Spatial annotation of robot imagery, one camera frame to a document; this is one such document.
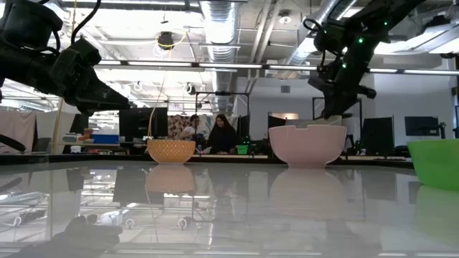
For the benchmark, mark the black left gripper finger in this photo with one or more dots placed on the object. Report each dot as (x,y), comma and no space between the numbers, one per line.
(111,95)
(97,108)

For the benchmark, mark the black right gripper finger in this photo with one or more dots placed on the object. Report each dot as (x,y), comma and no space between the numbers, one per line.
(347,110)
(331,112)

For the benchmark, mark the pink bowl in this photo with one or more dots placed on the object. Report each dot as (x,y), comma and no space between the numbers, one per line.
(307,147)

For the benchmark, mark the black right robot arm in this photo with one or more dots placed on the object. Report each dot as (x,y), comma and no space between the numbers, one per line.
(362,39)

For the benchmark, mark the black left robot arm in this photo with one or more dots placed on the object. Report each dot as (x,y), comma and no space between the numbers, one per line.
(25,53)

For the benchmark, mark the blue storage bin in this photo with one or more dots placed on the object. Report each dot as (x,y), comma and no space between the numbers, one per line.
(105,139)

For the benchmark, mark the black computer monitor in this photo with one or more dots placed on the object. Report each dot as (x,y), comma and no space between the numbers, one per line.
(377,136)
(421,126)
(138,123)

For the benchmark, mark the pink hanging cloth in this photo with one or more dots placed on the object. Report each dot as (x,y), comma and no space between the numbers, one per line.
(16,130)

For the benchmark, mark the orange patterned bowl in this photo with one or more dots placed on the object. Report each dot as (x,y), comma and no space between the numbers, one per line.
(171,151)

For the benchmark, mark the person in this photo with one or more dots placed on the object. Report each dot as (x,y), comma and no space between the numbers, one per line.
(222,138)
(189,129)

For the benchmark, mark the green bowl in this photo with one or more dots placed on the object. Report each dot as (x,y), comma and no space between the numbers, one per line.
(435,163)

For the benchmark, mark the long ceiling light strip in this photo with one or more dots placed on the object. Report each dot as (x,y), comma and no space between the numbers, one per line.
(229,65)

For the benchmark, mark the silver slanted ventilation duct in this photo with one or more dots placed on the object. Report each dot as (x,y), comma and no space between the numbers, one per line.
(308,39)

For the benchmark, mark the black overhead camera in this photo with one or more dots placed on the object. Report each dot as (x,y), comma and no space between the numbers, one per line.
(165,40)

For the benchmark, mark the black metal frame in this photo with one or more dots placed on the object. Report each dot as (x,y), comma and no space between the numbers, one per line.
(222,94)

